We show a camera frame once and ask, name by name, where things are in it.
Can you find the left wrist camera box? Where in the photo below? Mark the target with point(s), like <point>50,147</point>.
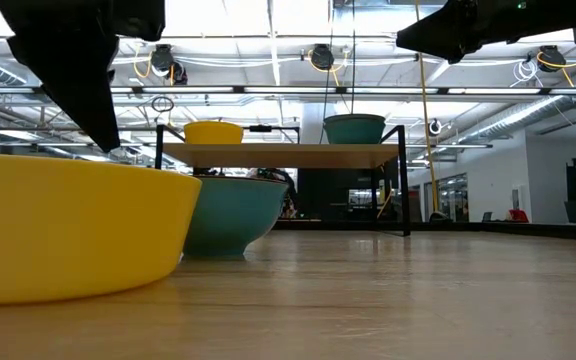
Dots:
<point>143,20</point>

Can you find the long ceiling light bar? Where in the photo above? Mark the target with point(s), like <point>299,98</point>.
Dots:
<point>293,90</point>

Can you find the teal patterned mini bowl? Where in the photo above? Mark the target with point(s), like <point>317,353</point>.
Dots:
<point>354,131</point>
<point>233,215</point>

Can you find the silver ventilation duct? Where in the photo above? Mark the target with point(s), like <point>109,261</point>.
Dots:
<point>533,112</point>

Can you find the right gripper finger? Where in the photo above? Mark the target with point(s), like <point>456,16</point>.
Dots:
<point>438,32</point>

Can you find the black aluminium rig frame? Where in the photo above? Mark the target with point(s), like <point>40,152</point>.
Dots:
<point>518,230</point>

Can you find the small red object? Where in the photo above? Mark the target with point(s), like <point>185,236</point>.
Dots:
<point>518,216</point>

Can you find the distant black metal frame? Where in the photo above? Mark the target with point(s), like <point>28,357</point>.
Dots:
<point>260,128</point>

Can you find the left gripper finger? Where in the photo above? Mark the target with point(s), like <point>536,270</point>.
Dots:
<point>83,90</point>

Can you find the wooden shelf with black legs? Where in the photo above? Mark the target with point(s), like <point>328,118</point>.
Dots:
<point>278,155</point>

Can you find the small distant laptop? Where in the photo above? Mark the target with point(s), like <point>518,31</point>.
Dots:
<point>487,217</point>

